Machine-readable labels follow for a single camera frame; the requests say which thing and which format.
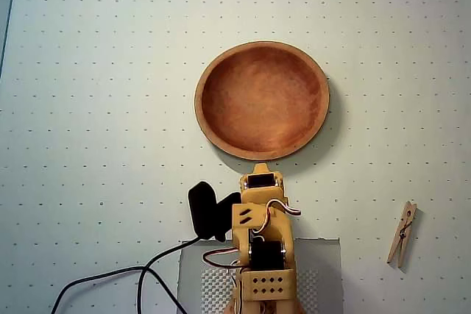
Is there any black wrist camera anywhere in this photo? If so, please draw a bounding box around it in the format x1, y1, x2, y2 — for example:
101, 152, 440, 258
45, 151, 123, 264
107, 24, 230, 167
187, 180, 242, 243

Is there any wooden clothespin with metal spring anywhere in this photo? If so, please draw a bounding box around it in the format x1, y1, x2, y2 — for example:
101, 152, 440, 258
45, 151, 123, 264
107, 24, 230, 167
386, 201, 418, 269

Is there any brown wooden bowl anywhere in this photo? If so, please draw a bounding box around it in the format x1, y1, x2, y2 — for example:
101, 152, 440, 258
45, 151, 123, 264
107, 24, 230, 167
194, 40, 331, 163

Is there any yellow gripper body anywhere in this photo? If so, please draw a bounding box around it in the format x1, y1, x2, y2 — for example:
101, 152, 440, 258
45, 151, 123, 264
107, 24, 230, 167
231, 163, 291, 243

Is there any black camera cable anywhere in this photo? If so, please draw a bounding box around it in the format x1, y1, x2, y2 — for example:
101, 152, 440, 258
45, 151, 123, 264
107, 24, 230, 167
50, 237, 202, 314

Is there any red white black servo wire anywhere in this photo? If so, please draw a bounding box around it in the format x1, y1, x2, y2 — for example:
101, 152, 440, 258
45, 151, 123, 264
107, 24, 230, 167
203, 246, 252, 314
253, 199, 302, 235

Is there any grey metal base plate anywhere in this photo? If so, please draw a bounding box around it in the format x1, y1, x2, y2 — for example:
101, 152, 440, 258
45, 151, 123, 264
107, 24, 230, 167
178, 237, 345, 314

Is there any white textured non-slip mat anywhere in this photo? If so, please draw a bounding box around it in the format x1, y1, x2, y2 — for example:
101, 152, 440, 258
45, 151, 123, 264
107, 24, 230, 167
200, 268, 319, 314

